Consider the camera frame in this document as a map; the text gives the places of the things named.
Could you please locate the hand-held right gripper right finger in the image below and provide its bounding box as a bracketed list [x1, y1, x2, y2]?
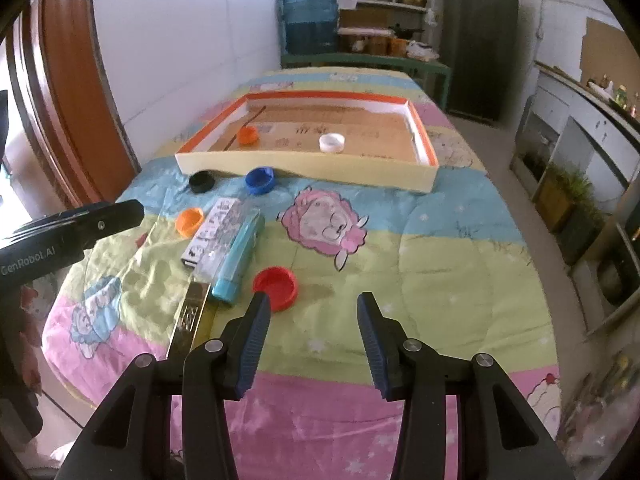
[356, 291, 576, 480]

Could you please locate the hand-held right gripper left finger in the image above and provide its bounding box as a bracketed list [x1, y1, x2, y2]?
[60, 291, 273, 480]

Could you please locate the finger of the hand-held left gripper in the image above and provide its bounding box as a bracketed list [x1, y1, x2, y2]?
[30, 199, 146, 251]

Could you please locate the red bottle cap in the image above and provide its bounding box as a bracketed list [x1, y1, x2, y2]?
[252, 267, 300, 313]

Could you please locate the gold rectangular box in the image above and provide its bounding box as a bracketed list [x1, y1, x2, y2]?
[165, 280, 212, 361]

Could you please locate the white rectangular box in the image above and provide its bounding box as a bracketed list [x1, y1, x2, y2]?
[181, 197, 238, 271]

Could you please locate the teal floral box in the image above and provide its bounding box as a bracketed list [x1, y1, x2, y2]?
[211, 210, 266, 306]

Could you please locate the floral clear plastic box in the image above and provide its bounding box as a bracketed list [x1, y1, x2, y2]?
[194, 201, 261, 282]

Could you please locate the orange-rimmed cardboard tray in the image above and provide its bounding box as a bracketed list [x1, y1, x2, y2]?
[175, 91, 440, 195]

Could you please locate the black bottle cap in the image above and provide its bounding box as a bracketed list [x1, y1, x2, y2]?
[188, 170, 217, 194]

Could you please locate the blue bottle cap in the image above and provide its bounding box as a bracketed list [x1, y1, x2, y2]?
[245, 166, 277, 197]

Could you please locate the dark planter pot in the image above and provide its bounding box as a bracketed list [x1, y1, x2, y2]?
[557, 205, 608, 266]

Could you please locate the yellow planter with plant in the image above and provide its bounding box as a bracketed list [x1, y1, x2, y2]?
[532, 162, 596, 233]

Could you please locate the blue water jug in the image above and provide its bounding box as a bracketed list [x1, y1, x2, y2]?
[277, 0, 341, 56]

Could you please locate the green table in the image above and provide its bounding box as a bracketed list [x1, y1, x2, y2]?
[280, 52, 453, 111]

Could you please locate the white plastic bag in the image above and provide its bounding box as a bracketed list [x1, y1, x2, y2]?
[406, 40, 441, 61]

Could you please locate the brown cardboard box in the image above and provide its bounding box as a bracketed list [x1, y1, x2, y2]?
[340, 10, 391, 31]

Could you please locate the grey kitchen counter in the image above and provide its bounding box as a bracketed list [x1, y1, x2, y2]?
[510, 60, 640, 341]

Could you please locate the dark green refrigerator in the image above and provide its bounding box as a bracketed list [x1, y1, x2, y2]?
[440, 0, 521, 123]

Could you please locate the white metal shelf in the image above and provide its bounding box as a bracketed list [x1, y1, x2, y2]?
[300, 0, 436, 56]

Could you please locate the wooden door frame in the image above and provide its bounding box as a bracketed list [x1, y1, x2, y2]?
[0, 0, 143, 211]

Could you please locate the cardboard sheet on wall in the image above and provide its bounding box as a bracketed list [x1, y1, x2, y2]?
[580, 17, 638, 86]

